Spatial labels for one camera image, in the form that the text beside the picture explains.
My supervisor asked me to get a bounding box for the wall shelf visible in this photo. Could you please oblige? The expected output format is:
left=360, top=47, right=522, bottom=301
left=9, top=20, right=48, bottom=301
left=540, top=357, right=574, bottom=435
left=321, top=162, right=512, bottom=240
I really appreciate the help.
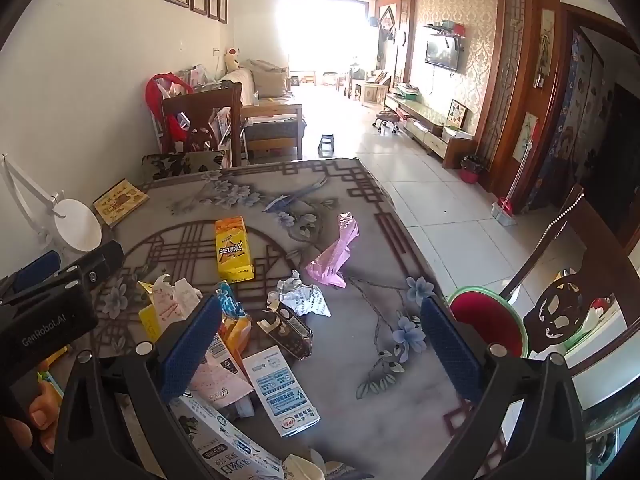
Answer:
left=424, top=20, right=468, bottom=41

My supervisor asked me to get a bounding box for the paper wrapper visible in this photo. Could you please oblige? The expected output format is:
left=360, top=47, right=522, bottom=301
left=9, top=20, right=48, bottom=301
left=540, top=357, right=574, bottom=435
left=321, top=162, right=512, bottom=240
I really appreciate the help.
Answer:
left=137, top=275, right=203, bottom=331

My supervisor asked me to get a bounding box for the white milk carton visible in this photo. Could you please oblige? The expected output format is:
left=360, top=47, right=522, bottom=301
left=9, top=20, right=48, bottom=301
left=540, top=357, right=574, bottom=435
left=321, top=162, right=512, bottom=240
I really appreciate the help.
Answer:
left=170, top=395, right=286, bottom=480

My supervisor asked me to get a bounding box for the dark foil snack packet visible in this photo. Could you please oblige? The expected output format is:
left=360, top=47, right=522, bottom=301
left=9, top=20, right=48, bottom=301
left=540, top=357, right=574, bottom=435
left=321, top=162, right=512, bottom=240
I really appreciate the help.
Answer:
left=257, top=302, right=315, bottom=361

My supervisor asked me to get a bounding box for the yellow medicine box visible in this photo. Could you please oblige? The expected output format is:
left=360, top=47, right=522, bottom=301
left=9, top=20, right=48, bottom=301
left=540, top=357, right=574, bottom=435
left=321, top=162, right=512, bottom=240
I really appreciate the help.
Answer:
left=137, top=305, right=163, bottom=343

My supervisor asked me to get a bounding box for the red bag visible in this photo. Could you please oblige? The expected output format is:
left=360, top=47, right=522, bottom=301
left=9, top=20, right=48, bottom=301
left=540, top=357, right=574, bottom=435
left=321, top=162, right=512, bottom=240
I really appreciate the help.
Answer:
left=145, top=72, right=193, bottom=146

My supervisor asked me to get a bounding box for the wooden sofa with cushions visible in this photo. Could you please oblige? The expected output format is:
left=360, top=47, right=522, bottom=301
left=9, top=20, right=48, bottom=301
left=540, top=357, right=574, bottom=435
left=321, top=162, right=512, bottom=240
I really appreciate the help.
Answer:
left=217, top=57, right=306, bottom=161

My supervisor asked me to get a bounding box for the white bead string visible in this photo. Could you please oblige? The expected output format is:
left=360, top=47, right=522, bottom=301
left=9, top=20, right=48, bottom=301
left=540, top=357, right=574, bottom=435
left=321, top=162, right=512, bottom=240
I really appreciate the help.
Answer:
left=534, top=192, right=586, bottom=271

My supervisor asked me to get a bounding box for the framed flower picture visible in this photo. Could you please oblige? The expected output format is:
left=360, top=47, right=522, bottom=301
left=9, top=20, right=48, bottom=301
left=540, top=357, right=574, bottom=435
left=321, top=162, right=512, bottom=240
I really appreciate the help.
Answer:
left=519, top=112, right=538, bottom=153

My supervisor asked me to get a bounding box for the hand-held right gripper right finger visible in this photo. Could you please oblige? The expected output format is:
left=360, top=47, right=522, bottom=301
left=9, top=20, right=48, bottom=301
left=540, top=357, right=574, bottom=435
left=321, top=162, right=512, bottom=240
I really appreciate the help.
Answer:
left=420, top=296, right=588, bottom=480

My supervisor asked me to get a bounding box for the pink plastic bag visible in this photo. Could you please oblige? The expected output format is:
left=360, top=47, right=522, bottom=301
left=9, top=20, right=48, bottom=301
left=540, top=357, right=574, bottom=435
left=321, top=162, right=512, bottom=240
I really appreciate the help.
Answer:
left=305, top=212, right=361, bottom=289

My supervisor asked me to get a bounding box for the red trash bin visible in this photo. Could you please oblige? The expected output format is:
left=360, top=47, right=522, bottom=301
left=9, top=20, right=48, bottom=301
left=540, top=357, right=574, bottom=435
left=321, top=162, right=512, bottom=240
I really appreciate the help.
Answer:
left=459, top=156, right=483, bottom=184

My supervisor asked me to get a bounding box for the crumpled white paper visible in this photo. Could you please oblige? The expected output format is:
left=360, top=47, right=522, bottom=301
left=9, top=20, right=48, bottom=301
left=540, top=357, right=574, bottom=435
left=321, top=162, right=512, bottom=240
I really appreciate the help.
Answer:
left=281, top=449, right=373, bottom=480

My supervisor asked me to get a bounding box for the orange snack bag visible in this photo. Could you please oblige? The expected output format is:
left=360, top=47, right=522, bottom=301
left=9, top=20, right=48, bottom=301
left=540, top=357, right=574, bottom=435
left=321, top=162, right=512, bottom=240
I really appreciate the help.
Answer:
left=216, top=282, right=252, bottom=361

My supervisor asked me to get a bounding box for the yellow juice box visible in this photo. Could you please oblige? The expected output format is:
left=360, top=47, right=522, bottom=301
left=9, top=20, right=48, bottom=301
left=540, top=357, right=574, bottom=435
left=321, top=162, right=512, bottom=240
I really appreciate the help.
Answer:
left=215, top=216, right=256, bottom=283

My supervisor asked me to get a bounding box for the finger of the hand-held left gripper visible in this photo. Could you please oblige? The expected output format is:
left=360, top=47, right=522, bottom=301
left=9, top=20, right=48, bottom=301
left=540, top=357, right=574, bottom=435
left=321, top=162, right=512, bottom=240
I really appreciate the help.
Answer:
left=62, top=240, right=126, bottom=291
left=0, top=251, right=62, bottom=301

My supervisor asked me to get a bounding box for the television cabinet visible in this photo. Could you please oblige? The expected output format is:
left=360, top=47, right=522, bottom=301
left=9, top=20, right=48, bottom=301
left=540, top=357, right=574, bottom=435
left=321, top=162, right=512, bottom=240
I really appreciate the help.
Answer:
left=382, top=92, right=473, bottom=168

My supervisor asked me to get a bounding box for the white desk lamp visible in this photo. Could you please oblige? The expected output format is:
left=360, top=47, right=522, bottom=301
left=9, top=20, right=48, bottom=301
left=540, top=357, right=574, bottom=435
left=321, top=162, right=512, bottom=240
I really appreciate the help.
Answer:
left=0, top=152, right=103, bottom=253

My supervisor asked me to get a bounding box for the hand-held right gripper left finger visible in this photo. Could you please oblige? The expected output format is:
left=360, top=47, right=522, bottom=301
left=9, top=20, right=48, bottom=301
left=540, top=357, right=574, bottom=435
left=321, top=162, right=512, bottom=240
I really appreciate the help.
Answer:
left=52, top=294, right=223, bottom=480

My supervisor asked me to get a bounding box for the yellow booklet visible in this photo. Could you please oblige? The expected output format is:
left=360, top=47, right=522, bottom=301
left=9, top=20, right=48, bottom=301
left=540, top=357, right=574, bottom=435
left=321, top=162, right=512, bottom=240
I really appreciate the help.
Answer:
left=92, top=179, right=151, bottom=228

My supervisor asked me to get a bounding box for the floral chair cushion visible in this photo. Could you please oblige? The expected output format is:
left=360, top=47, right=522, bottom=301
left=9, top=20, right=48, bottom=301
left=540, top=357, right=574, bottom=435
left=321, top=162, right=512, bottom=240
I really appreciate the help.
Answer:
left=140, top=150, right=227, bottom=183

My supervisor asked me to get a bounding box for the red green plastic basin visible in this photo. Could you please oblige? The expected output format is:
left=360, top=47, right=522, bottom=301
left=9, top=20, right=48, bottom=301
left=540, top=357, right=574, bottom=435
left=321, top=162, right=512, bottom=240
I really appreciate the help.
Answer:
left=446, top=286, right=531, bottom=359

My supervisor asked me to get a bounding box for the broom with dustpan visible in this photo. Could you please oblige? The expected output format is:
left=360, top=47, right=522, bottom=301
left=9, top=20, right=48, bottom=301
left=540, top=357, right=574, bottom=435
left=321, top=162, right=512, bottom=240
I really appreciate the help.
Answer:
left=490, top=140, right=538, bottom=226

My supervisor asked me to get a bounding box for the person's left hand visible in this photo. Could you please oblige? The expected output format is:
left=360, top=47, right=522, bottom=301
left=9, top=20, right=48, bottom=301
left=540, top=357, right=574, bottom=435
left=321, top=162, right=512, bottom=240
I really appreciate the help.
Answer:
left=5, top=385, right=63, bottom=453

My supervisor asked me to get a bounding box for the wheeled stool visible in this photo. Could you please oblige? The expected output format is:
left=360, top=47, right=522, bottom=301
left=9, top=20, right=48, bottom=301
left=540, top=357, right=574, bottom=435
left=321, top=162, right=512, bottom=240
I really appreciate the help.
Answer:
left=372, top=107, right=402, bottom=135

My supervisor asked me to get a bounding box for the wall television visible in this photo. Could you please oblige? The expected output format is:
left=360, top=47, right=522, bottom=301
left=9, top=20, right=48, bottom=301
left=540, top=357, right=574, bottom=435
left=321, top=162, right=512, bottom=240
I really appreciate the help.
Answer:
left=425, top=37, right=460, bottom=72

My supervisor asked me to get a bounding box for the pink white packet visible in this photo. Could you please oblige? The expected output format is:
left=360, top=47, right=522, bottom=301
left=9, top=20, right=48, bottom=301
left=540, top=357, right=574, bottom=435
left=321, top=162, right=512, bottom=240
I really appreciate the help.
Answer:
left=187, top=332, right=255, bottom=411

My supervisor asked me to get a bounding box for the diamond wall ornament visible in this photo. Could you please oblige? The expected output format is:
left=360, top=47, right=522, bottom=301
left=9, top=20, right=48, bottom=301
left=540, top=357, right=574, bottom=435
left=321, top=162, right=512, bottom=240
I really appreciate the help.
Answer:
left=377, top=5, right=398, bottom=41

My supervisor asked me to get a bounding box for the carved wooden chair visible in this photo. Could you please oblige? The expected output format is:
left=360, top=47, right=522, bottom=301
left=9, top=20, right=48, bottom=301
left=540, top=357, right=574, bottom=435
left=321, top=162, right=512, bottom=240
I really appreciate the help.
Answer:
left=161, top=81, right=251, bottom=168
left=497, top=183, right=640, bottom=376

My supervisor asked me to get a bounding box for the white blue medicine box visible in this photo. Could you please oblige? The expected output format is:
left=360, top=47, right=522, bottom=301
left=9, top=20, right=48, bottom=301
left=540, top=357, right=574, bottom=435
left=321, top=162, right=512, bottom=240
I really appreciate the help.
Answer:
left=242, top=345, right=322, bottom=438

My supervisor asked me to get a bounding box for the framed star picture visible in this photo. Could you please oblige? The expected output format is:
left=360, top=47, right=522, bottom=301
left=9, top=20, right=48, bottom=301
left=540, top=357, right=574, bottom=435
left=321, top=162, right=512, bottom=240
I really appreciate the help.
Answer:
left=446, top=99, right=467, bottom=130

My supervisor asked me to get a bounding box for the crumpled silver wrapper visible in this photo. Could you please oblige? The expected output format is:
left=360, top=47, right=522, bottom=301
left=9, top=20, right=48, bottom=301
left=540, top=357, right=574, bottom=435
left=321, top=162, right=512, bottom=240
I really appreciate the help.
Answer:
left=267, top=270, right=332, bottom=318

